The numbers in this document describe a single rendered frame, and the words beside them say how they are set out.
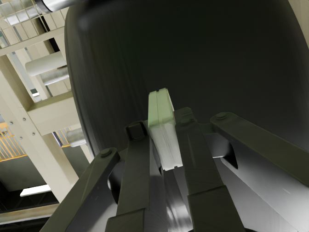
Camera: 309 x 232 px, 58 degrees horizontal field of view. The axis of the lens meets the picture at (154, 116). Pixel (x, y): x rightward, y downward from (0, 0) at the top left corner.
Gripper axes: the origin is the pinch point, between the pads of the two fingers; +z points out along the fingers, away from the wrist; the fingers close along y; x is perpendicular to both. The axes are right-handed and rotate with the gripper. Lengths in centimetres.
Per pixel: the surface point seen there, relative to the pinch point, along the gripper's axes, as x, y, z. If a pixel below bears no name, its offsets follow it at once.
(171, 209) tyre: -13.9, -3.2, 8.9
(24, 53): 18, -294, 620
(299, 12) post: -1.0, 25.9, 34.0
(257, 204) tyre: -16.7, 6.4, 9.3
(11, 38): 55, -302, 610
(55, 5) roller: 11.3, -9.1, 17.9
